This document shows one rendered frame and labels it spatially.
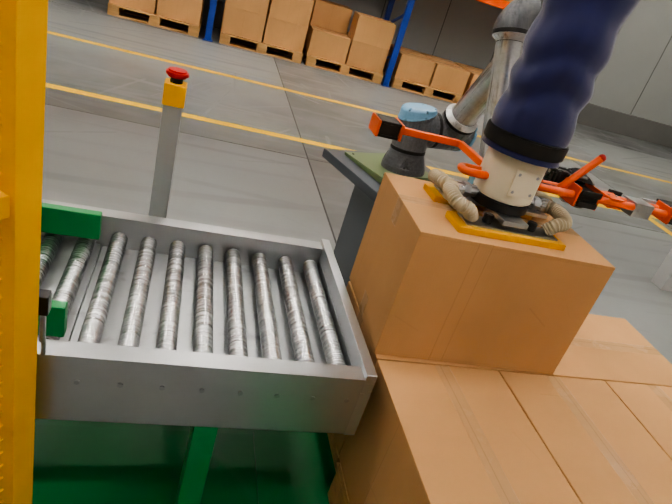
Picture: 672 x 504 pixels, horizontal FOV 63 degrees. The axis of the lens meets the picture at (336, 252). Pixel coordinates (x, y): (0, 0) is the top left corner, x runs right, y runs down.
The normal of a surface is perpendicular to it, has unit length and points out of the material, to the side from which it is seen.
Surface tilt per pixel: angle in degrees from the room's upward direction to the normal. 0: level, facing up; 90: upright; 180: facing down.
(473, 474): 0
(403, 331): 90
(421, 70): 90
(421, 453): 0
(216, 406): 90
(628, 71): 90
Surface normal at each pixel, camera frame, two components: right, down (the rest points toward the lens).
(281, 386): 0.18, 0.51
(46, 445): 0.27, -0.85
